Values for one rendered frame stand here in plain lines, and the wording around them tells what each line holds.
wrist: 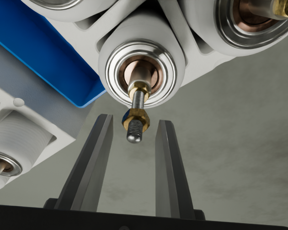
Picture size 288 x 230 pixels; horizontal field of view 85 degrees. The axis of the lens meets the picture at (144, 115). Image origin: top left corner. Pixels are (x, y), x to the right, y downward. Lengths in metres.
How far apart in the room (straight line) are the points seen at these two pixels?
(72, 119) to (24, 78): 0.12
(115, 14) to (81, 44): 0.06
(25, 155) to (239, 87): 0.53
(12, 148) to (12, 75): 0.14
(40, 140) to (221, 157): 0.64
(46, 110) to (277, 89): 0.60
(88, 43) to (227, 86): 0.39
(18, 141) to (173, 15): 0.32
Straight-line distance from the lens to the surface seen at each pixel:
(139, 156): 0.69
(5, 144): 0.35
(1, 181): 0.47
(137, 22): 0.18
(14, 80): 0.39
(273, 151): 0.81
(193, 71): 0.25
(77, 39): 0.25
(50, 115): 0.37
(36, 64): 0.40
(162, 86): 0.17
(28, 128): 0.38
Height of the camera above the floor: 0.41
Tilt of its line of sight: 51 degrees down
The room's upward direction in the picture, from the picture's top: 177 degrees counter-clockwise
